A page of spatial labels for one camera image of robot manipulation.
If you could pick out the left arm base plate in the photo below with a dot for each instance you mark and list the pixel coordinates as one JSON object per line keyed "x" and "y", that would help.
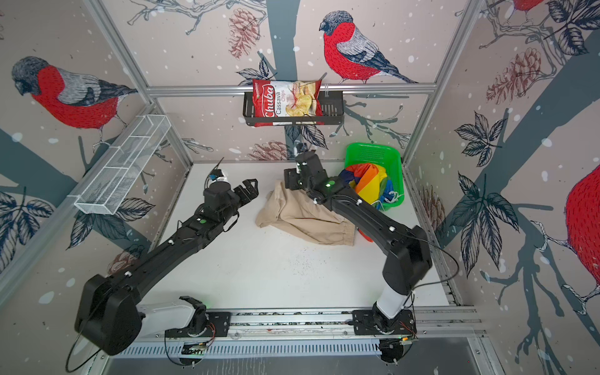
{"x": 211, "y": 325}

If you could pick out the rainbow coloured shorts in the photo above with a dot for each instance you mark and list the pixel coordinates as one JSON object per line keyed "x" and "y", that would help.
{"x": 373, "y": 184}

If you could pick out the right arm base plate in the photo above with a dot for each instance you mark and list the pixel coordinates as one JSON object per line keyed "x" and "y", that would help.
{"x": 373, "y": 322}

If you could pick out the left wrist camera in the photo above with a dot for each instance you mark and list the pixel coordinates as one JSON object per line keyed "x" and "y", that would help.
{"x": 217, "y": 175}

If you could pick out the white vented cable duct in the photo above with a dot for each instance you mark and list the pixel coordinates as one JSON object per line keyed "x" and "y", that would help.
{"x": 251, "y": 349}

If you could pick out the beige drawstring shorts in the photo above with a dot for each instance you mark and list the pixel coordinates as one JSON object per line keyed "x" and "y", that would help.
{"x": 295, "y": 213}

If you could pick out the white wire mesh shelf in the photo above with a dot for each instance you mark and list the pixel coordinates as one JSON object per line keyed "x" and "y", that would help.
{"x": 125, "y": 160}

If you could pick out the aluminium mounting rail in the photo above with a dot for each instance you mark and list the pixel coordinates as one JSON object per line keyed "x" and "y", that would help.
{"x": 269, "y": 324}

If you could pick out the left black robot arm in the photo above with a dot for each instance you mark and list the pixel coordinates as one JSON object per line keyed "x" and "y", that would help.
{"x": 108, "y": 314}

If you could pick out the green plastic basket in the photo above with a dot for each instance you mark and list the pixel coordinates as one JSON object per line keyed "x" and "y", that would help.
{"x": 386, "y": 157}

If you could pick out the black wire wall basket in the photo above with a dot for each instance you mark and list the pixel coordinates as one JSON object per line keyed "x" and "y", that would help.
{"x": 331, "y": 104}

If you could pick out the red cassava chips bag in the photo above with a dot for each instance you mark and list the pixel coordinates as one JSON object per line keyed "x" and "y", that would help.
{"x": 282, "y": 99}

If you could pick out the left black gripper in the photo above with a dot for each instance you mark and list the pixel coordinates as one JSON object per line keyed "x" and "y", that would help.
{"x": 254, "y": 191}

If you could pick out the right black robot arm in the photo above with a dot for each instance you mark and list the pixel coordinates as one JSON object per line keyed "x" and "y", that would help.
{"x": 408, "y": 254}

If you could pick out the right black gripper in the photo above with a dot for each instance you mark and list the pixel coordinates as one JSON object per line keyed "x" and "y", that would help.
{"x": 293, "y": 178}

